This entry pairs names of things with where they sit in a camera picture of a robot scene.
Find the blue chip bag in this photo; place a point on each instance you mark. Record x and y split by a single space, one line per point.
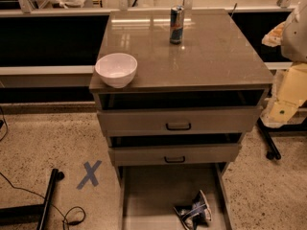
199 212

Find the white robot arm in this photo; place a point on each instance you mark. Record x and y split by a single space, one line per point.
289 88

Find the grey drawer cabinet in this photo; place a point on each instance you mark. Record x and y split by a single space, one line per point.
214 66

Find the middle grey drawer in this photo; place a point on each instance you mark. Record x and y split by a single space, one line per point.
170 155

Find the top grey drawer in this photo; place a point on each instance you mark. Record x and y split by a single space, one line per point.
175 121

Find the bottom open grey drawer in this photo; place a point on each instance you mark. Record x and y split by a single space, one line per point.
151 194

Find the white bowl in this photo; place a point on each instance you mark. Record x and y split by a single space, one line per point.
116 70

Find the blue tape X mark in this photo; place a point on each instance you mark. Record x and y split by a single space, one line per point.
90 174

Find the blue silver energy drink can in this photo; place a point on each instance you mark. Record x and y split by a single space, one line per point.
176 24

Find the black stand leg right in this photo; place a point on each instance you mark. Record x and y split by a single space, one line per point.
273 152

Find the black stand leg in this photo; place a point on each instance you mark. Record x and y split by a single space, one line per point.
37 213
273 152

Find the black stand leg left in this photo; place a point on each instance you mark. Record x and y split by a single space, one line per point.
37 213

